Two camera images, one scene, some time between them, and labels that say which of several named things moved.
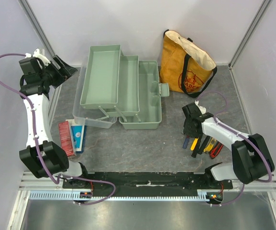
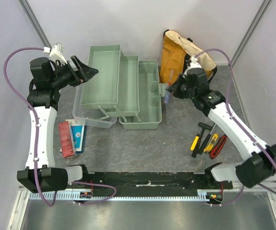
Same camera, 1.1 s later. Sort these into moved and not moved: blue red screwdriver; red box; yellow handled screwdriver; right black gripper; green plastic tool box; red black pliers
Moved: blue red screwdriver; right black gripper
Not moved: green plastic tool box; red box; yellow handled screwdriver; red black pliers
